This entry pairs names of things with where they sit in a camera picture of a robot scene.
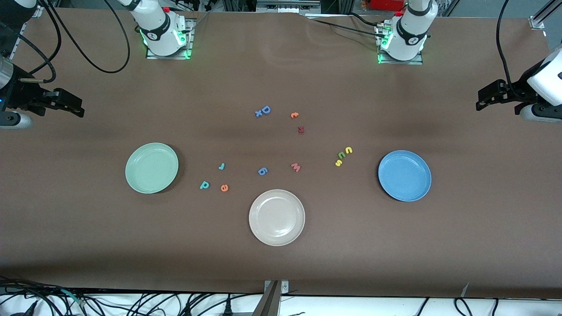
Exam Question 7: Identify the aluminium corner profile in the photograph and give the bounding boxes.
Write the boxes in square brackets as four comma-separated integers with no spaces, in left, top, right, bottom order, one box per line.
[529,0,562,30]

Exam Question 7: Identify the green plate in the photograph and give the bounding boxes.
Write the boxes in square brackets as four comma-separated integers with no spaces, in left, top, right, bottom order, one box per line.
[125,143,179,194]

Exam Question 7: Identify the blue plate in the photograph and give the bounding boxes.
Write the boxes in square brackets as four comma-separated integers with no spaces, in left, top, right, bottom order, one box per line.
[378,150,432,202]

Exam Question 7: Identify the red box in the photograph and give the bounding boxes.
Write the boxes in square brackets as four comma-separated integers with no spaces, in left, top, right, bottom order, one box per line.
[370,0,405,11]

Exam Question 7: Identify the grey power strip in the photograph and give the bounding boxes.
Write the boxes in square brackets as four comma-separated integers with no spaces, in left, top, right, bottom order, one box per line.
[257,0,321,14]

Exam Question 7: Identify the beige plate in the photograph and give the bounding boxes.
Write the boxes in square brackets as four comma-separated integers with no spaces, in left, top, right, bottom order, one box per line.
[249,189,306,247]

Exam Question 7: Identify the brown table cover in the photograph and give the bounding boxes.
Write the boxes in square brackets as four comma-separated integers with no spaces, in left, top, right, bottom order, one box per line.
[0,8,562,300]

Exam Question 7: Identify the aluminium support beam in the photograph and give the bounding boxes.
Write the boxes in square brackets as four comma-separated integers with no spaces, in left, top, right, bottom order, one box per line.
[251,281,281,316]

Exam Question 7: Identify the aluminium table frame rail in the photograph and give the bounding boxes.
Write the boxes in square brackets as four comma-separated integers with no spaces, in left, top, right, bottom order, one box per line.
[8,18,27,60]

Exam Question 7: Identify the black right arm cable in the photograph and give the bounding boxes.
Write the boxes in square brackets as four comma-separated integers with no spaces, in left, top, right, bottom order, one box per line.
[18,0,131,84]

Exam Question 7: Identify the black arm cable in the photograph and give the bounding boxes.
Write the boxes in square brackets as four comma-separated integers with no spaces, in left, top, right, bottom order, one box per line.
[496,0,524,88]
[18,0,131,84]

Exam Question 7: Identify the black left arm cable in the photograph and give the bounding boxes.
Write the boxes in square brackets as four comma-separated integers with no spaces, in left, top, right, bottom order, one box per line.
[496,0,524,88]

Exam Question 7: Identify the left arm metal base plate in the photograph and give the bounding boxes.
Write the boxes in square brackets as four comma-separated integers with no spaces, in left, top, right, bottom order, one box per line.
[377,24,424,65]

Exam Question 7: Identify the black table cable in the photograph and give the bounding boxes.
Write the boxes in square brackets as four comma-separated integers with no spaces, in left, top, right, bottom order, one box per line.
[305,12,387,39]

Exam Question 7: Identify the teal floor cable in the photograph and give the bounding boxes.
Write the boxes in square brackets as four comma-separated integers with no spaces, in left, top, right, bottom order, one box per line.
[59,289,86,306]

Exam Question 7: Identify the black looped floor cable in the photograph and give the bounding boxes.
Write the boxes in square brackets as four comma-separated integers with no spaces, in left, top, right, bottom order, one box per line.
[454,298,474,316]

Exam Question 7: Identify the metal table bracket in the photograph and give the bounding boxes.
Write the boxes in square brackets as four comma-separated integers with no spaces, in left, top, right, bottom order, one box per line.
[263,280,289,294]

